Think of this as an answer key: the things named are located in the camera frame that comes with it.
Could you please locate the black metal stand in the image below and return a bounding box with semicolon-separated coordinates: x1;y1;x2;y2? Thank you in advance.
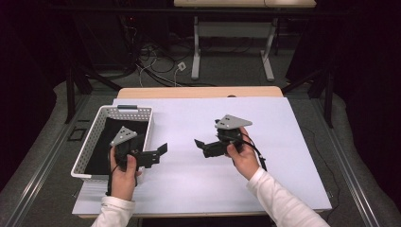
281;61;335;129
64;61;122;125

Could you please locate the white-legged desk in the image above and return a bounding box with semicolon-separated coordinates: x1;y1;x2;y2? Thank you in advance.
173;0;317;82

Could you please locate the bundle of floor cables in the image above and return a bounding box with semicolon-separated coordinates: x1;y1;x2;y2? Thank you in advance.
121;15;218;89

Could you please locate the white perforated plastic basket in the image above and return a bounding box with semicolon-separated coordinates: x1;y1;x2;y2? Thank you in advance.
70;104;155;184

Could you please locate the black sleeveless shirt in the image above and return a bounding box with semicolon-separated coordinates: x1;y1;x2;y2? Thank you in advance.
84;116;149;176

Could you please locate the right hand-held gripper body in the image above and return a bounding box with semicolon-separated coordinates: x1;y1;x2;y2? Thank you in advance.
202;113;253;159

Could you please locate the black floor socket frame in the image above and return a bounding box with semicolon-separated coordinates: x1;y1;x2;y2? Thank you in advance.
67;126;88;142

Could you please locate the right hand-held gripper cable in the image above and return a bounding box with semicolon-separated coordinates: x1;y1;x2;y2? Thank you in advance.
242;133;269;173

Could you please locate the aluminium floor rail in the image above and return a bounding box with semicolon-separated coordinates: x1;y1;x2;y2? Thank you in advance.
0;94;93;227
310;96;384;227

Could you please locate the hand-held gripper cable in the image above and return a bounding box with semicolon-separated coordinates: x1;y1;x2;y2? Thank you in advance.
105;146;119;197
242;133;269;173

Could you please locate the person's right hand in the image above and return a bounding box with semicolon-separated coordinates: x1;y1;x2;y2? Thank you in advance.
226;126;261;182

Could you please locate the dark curtain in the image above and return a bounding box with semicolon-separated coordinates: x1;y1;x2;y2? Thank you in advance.
0;0;77;193
285;0;401;209

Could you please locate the person's left hand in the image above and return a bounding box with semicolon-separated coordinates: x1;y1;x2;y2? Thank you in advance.
109;154;143;202

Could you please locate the left hand-held gripper cable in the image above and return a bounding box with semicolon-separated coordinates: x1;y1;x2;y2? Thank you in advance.
105;146;119;197

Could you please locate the white table cover sheet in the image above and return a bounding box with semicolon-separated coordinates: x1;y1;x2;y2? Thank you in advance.
71;96;333;217

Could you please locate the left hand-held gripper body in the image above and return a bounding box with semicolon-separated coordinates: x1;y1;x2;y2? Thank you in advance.
110;126;161;173

